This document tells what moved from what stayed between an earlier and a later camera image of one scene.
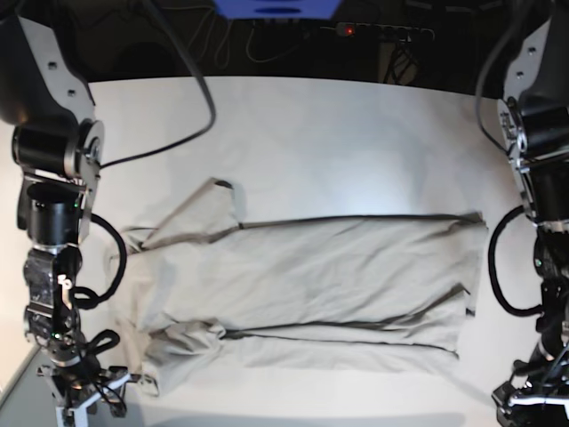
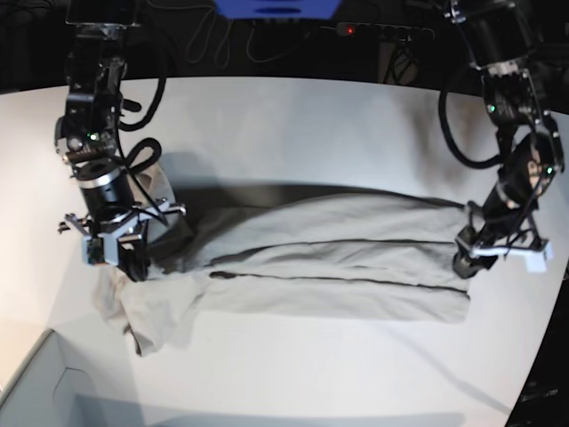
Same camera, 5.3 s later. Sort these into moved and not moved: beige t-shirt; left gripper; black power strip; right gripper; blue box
Moved: right gripper; beige t-shirt; left gripper
Not moved: black power strip; blue box
